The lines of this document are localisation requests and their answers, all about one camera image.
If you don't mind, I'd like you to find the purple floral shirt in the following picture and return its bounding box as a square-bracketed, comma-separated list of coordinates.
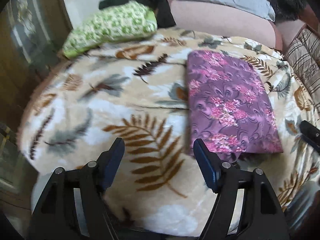
[187, 50, 283, 163]

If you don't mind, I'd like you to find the striped brown quilt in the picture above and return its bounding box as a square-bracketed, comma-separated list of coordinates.
[285, 28, 319, 110]

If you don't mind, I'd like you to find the beige leaf-pattern blanket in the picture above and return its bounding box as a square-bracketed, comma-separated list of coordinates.
[17, 28, 319, 237]

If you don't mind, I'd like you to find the pink bolster cushion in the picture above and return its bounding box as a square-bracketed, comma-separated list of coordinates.
[169, 0, 283, 51]

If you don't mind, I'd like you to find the wooden glass door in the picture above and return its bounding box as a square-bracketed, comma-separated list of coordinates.
[1, 0, 72, 196]

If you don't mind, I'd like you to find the green patterned pillow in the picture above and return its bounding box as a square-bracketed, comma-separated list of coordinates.
[62, 1, 157, 58]

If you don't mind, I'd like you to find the black garment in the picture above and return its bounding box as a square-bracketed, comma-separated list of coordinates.
[99, 0, 176, 28]

